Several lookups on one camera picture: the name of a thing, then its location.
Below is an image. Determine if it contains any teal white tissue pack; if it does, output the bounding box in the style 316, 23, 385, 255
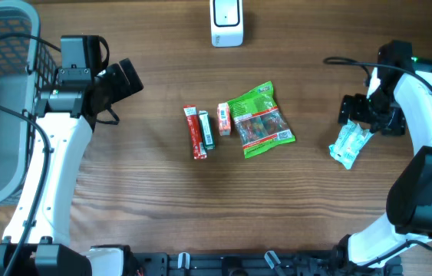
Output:
328, 120, 374, 169

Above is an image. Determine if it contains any small red candy pack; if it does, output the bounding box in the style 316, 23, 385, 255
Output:
217, 102, 231, 136

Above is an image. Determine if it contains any green stick pack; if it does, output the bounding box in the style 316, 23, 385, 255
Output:
198, 110, 215, 150

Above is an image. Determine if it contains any red stick pack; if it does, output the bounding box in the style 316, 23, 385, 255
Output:
183, 105, 207, 159

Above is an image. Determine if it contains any green snack bag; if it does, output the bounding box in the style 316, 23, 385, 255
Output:
227, 81, 295, 159

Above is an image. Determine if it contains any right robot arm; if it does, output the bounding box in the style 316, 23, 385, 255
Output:
326, 40, 432, 275

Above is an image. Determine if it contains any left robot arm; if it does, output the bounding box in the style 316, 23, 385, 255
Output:
0, 35, 143, 275

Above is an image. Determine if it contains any white barcode scanner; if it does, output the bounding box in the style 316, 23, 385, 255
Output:
209, 0, 244, 48

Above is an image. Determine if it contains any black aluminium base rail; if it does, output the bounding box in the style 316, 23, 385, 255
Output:
127, 251, 404, 276

